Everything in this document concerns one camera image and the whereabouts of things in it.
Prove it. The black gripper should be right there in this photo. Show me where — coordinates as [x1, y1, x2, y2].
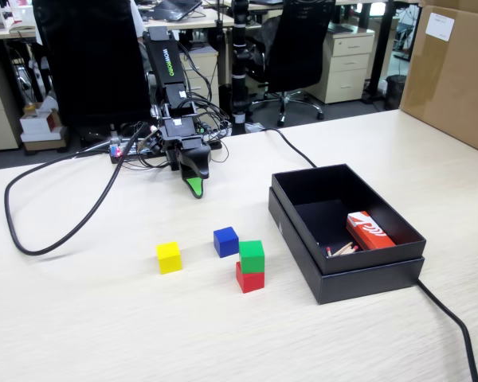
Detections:
[159, 115, 212, 199]

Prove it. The green cube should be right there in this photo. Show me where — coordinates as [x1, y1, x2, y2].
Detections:
[238, 240, 266, 275]

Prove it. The blue cube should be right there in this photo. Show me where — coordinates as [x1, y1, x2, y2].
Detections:
[213, 226, 240, 259]

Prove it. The yellow cube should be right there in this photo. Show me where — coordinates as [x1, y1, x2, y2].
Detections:
[155, 241, 183, 275]

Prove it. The red cube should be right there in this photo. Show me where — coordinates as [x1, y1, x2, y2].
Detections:
[235, 261, 265, 294]

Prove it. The control board with red light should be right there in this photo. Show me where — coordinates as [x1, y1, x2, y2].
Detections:
[109, 137, 144, 165]

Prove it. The beige cabinet under desk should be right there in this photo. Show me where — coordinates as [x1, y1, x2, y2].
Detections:
[178, 49, 220, 108]

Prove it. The beige desk with laptop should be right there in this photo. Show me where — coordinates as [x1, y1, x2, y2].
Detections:
[137, 6, 236, 31]

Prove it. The person white shirt torso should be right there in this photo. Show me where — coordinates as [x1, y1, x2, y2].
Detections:
[129, 0, 149, 41]

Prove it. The black laptop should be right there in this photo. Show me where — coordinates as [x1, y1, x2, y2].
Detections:
[141, 0, 204, 21]

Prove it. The white box on floor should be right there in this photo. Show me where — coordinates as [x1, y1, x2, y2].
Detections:
[19, 107, 67, 144]

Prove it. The black office chair chrome base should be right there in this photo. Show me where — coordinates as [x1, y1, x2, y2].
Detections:
[249, 0, 336, 127]

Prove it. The beige three drawer cabinet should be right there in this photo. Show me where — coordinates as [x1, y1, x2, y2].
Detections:
[313, 29, 376, 105]

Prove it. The red white small carton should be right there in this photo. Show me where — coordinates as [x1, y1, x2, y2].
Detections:
[346, 210, 397, 251]

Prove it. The black box outer sleeve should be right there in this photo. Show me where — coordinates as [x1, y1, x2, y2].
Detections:
[268, 186, 426, 306]

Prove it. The black trash bin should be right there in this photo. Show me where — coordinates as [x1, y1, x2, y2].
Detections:
[384, 74, 407, 111]

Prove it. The beige desk with picture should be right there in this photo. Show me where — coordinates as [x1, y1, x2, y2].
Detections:
[0, 23, 39, 41]

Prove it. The large cardboard box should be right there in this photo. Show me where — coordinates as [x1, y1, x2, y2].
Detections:
[398, 0, 478, 158]

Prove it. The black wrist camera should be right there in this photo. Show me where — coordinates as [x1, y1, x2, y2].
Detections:
[137, 127, 165, 155]

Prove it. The black servo wire bundle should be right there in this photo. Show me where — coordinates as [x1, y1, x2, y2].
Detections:
[174, 39, 233, 164]

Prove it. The black cable behind box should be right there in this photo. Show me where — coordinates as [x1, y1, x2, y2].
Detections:
[262, 127, 318, 168]

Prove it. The black camera stand pole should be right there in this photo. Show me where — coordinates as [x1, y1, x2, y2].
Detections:
[229, 0, 251, 136]

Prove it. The thick black camera cable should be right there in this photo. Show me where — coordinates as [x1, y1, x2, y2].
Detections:
[3, 123, 151, 255]

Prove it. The black cable at table edge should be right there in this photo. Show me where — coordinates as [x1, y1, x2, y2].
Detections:
[416, 278, 478, 382]

